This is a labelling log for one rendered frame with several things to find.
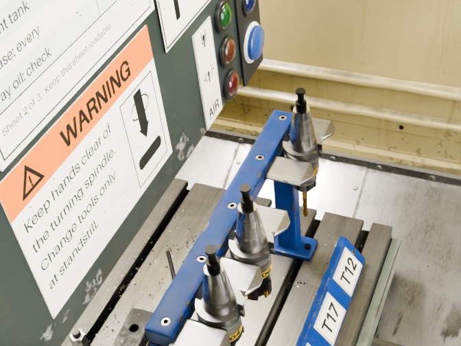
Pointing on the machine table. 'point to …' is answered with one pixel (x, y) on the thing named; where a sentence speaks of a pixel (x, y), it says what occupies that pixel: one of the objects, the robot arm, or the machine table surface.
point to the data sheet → (53, 58)
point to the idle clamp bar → (134, 329)
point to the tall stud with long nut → (79, 338)
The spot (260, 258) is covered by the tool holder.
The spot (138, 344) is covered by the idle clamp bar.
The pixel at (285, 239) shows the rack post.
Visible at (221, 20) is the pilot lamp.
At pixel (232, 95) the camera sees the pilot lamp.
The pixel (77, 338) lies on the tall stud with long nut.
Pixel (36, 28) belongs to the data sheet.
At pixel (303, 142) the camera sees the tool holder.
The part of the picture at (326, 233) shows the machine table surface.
